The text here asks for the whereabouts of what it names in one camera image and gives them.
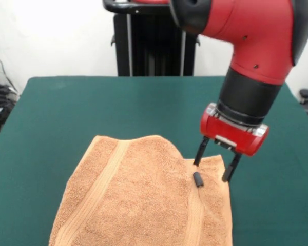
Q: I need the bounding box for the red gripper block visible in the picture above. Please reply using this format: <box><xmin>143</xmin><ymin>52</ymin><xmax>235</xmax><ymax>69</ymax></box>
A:
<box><xmin>192</xmin><ymin>112</ymin><xmax>270</xmax><ymax>183</ymax></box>

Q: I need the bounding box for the small black finger pad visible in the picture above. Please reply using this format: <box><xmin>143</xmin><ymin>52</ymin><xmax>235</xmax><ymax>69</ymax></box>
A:
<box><xmin>192</xmin><ymin>172</ymin><xmax>205</xmax><ymax>189</ymax></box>

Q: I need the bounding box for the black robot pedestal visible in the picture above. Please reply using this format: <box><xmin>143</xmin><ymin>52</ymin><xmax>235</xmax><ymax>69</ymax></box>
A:
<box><xmin>102</xmin><ymin>0</ymin><xmax>202</xmax><ymax>77</ymax></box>

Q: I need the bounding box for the dark green table cloth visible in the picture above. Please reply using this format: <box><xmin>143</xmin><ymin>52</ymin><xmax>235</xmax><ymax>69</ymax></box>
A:
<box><xmin>0</xmin><ymin>75</ymin><xmax>308</xmax><ymax>246</ymax></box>

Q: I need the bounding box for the orange terry towel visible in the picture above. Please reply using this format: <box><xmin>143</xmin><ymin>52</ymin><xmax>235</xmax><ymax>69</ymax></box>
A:
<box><xmin>48</xmin><ymin>135</ymin><xmax>234</xmax><ymax>246</ymax></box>

